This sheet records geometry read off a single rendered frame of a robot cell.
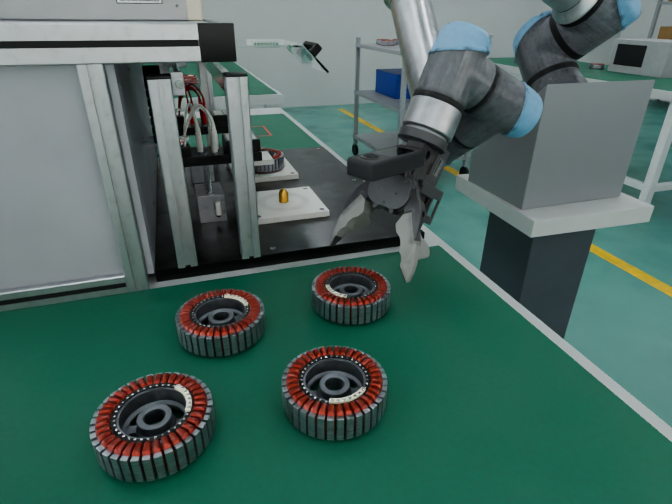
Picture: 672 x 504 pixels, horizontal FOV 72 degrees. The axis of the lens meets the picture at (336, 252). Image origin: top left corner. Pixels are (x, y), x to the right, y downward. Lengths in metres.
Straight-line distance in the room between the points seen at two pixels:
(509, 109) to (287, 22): 5.72
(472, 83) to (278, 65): 5.73
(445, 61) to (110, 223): 0.52
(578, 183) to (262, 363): 0.84
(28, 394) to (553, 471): 0.55
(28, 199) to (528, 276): 1.02
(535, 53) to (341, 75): 5.49
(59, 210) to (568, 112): 0.93
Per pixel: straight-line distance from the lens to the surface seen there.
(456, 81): 0.68
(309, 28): 6.44
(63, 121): 0.70
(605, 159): 1.21
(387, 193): 0.66
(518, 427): 0.55
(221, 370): 0.58
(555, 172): 1.12
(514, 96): 0.74
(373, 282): 0.67
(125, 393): 0.54
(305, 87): 6.48
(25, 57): 0.68
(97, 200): 0.73
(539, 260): 1.22
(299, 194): 1.00
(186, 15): 0.80
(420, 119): 0.66
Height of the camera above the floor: 1.13
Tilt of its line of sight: 27 degrees down
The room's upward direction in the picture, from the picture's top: 1 degrees clockwise
